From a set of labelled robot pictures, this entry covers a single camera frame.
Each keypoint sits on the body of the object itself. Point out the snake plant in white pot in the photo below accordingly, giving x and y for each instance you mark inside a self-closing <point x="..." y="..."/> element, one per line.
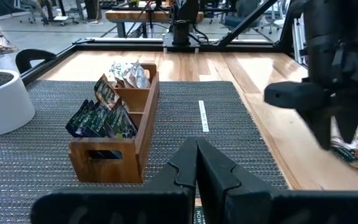
<point x="5" y="105"/>

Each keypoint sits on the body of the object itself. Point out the white label strip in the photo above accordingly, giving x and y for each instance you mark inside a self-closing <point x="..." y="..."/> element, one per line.
<point x="204" y="116"/>

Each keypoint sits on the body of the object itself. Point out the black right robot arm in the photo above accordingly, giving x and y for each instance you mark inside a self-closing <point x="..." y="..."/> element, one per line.
<point x="322" y="31"/>

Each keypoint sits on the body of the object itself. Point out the wooden tea organizer tray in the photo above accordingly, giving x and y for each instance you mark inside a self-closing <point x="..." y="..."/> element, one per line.
<point x="104" y="168"/>

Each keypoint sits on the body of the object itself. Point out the black curved bracket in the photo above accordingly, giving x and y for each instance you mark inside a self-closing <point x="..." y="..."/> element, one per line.
<point x="26" y="56"/>

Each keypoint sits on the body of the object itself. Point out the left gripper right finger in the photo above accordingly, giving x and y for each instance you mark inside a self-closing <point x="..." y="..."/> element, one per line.
<point x="244" y="205"/>

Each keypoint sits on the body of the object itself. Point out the office chair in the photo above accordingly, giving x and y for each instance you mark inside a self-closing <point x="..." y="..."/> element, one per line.
<point x="244" y="12"/>
<point x="33" y="11"/>

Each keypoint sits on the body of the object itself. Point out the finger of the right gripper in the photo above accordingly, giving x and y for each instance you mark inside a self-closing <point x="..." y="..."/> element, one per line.
<point x="350" y="124"/>
<point x="320" y="130"/>

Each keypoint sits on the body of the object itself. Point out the black metal rig frame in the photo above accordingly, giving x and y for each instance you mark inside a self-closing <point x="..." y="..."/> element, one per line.
<point x="120" y="46"/>

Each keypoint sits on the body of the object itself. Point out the dark blue tea packet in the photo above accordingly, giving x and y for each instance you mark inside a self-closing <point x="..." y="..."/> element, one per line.
<point x="87" y="115"/>
<point x="73" y="124"/>
<point x="98" y="124"/>
<point x="120" y="123"/>

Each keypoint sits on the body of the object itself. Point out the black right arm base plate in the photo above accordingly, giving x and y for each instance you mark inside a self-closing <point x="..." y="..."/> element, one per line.
<point x="182" y="46"/>

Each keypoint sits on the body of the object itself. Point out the silver aluminium post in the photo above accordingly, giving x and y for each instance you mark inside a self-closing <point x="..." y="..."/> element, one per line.
<point x="298" y="40"/>

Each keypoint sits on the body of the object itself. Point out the grey woven placemat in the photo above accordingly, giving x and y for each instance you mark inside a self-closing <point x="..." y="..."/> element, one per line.
<point x="166" y="109"/>

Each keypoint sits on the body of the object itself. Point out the wooden background table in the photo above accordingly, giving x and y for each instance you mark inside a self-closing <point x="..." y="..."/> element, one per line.
<point x="129" y="15"/>

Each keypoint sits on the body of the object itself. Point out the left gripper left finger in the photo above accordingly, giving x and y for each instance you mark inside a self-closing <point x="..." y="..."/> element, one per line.
<point x="154" y="202"/>

